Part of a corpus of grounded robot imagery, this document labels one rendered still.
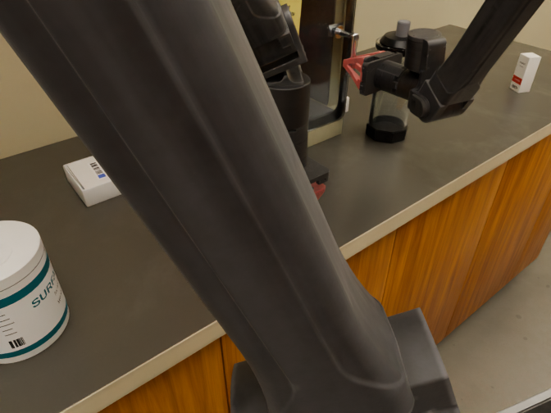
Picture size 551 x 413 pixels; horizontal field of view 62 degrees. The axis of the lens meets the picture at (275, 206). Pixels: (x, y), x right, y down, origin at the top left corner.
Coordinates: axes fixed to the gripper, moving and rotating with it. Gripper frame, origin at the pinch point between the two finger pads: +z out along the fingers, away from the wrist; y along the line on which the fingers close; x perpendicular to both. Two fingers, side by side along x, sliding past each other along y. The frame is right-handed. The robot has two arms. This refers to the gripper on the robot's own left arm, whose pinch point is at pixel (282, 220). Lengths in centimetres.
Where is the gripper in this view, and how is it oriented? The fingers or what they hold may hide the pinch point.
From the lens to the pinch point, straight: 60.9
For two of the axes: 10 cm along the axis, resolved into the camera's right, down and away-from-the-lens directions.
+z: 0.0, 8.0, 6.0
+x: -7.8, 3.7, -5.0
